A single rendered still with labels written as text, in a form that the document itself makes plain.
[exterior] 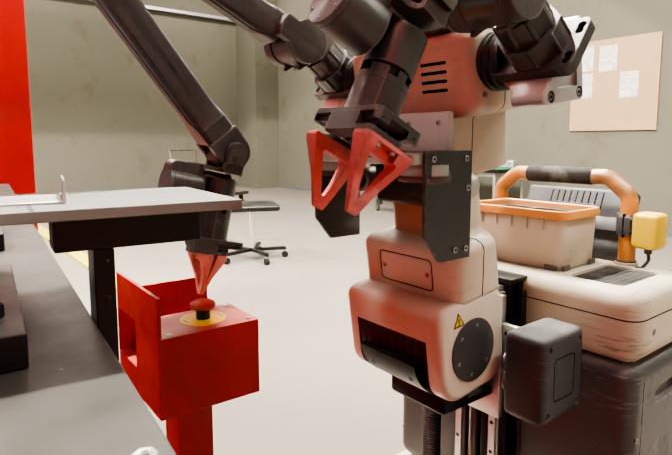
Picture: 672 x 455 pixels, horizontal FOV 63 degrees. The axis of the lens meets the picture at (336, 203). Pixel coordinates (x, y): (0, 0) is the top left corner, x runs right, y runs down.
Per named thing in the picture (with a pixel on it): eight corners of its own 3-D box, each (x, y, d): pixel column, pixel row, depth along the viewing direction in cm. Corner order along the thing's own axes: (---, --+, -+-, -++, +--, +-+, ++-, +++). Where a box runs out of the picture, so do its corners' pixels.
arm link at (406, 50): (441, 37, 58) (402, 44, 62) (399, -3, 54) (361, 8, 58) (419, 95, 56) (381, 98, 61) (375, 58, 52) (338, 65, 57)
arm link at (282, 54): (340, 47, 102) (323, 49, 107) (304, 7, 97) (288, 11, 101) (314, 85, 100) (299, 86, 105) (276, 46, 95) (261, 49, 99)
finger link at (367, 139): (340, 201, 49) (376, 108, 50) (295, 195, 54) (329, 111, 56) (389, 229, 53) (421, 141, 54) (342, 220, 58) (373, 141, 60)
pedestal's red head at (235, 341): (260, 391, 87) (258, 281, 85) (160, 422, 78) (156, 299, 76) (208, 352, 103) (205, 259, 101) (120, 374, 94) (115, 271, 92)
